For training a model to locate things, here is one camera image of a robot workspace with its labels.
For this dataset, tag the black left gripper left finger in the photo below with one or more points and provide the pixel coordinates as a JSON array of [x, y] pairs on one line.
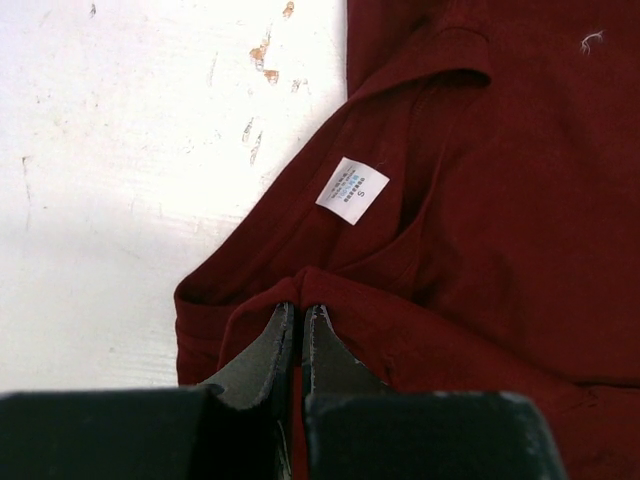
[[262, 373]]

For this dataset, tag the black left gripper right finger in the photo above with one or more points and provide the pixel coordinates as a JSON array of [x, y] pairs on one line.
[[328, 366]]

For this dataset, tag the dark red t shirt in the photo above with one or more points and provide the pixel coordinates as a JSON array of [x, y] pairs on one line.
[[503, 254]]

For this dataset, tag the white size label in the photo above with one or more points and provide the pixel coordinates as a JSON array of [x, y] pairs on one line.
[[351, 190]]

